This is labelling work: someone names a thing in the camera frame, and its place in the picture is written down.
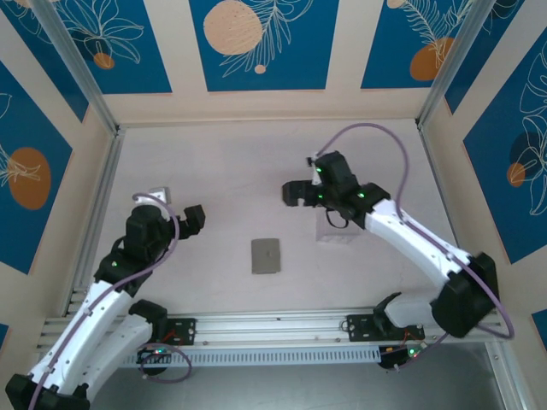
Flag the grey metal sheet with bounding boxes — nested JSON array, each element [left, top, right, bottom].
[[85, 343, 505, 410]]

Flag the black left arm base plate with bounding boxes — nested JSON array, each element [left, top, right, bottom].
[[164, 318, 198, 348]]

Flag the grey slotted cable duct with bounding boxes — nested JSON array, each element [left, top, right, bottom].
[[115, 346, 382, 369]]

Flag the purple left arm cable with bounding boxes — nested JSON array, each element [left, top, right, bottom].
[[27, 192, 193, 410]]

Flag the red wire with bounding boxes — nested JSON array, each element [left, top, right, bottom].
[[401, 327, 425, 347], [158, 327, 185, 347]]

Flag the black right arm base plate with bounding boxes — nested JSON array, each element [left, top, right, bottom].
[[344, 313, 427, 343]]

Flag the clear acrylic card stand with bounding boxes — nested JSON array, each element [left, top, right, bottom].
[[315, 208, 359, 246]]

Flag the black controller board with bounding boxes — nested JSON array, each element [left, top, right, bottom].
[[136, 347, 171, 378], [378, 344, 430, 373]]

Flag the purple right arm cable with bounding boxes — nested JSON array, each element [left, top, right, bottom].
[[315, 122, 516, 375]]

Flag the thin black right gripper cable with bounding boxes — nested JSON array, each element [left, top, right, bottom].
[[325, 209, 356, 231]]

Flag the aluminium frame post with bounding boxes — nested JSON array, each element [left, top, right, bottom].
[[485, 341, 527, 410], [30, 0, 125, 136], [416, 0, 526, 129]]

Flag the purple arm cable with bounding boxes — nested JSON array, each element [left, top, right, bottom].
[[315, 122, 516, 375], [27, 192, 193, 410]]

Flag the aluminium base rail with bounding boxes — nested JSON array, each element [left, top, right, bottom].
[[40, 302, 509, 350]]

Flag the aluminium side rail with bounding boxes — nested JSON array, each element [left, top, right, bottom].
[[62, 127, 126, 317], [416, 121, 462, 261]]

